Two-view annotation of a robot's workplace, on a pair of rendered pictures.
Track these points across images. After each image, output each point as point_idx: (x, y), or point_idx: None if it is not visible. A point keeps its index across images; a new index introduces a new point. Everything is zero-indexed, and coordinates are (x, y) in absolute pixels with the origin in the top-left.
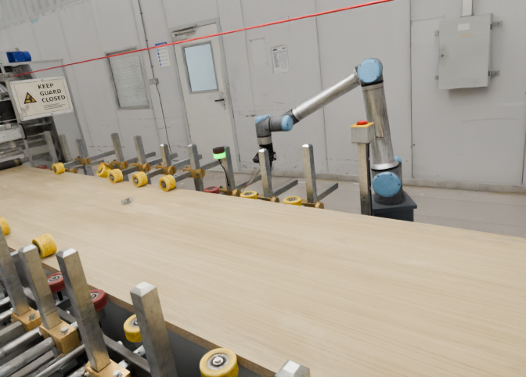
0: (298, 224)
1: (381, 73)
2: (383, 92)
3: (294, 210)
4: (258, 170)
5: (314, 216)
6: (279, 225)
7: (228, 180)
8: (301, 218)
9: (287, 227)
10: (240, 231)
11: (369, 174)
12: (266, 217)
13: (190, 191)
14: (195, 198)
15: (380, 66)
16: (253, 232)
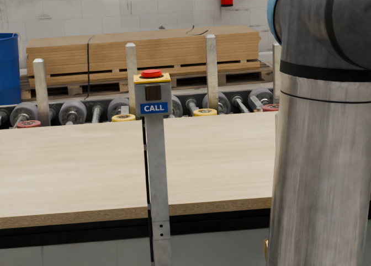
0: (208, 176)
1: (283, 28)
2: (278, 115)
3: (252, 189)
4: None
5: (207, 189)
6: (233, 170)
7: None
8: (219, 183)
9: (216, 171)
10: (269, 156)
11: (148, 176)
12: (273, 173)
13: None
14: None
15: None
16: (249, 158)
